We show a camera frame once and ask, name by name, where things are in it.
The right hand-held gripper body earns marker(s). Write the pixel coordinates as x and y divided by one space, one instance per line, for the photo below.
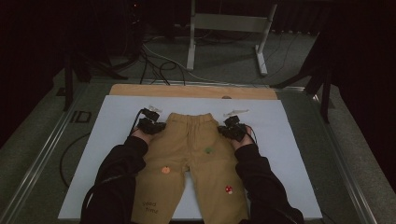
236 124

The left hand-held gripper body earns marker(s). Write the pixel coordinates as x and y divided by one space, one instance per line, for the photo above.
149 115

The tan pants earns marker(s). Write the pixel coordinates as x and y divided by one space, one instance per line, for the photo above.
193 146

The person's left hand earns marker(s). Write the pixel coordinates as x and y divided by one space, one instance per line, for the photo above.
141 135

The person's right hand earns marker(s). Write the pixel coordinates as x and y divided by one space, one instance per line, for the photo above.
243 143

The white table mat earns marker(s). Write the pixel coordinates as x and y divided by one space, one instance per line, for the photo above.
277 155

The black stand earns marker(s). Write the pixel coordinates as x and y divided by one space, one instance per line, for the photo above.
325 93
70 77

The white metal stand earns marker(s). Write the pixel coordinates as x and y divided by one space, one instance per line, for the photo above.
229 23

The aluminium rail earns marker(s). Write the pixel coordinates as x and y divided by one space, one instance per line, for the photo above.
193 82
348 168
34 168

